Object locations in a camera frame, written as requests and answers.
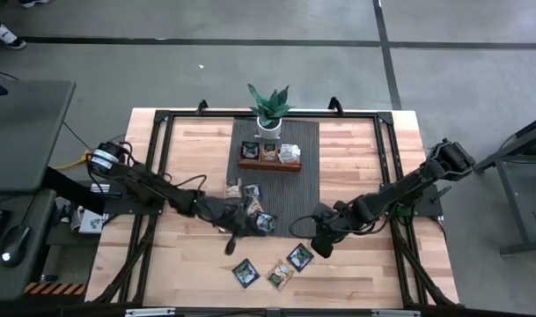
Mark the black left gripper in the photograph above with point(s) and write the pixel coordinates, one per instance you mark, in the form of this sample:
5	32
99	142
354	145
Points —
230	218

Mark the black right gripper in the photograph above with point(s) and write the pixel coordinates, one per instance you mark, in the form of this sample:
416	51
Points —
331	220

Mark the dark blue tea packet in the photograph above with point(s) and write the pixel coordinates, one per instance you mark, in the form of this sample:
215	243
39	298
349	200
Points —
250	151
245	273
251	191
299	257
268	223

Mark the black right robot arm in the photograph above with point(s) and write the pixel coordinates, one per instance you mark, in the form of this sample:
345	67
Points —
395	193

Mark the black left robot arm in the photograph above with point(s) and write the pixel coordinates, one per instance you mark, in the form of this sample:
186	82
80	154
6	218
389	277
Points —
149	187

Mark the wooden divided tray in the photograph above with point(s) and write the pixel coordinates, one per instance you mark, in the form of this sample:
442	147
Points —
267	167

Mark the grey woven placemat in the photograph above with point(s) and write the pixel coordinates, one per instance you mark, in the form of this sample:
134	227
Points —
307	149

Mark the white plant pot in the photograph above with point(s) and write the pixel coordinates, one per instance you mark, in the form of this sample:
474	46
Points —
269	132

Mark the silver aluminium bar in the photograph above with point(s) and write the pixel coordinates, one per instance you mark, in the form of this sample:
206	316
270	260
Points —
395	313
149	312

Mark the green snake plant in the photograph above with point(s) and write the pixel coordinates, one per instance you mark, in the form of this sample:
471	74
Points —
269	108

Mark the white printed box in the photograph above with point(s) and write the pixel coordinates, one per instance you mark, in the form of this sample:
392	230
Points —
90	222

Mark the black metal stand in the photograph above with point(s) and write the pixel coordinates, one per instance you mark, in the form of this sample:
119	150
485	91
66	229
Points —
525	246

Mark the orange black hazard tape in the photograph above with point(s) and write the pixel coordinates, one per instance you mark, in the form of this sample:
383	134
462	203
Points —
52	289

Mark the black computer mouse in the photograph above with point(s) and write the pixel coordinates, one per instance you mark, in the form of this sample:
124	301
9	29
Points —
14	244

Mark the dark grey desk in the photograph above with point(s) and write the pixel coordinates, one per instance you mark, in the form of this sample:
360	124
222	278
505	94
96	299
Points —
25	132

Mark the person's foot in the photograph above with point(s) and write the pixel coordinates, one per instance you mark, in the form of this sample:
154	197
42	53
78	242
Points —
34	2
10	39

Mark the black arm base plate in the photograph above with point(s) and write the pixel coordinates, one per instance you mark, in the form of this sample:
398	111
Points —
430	202
118	207

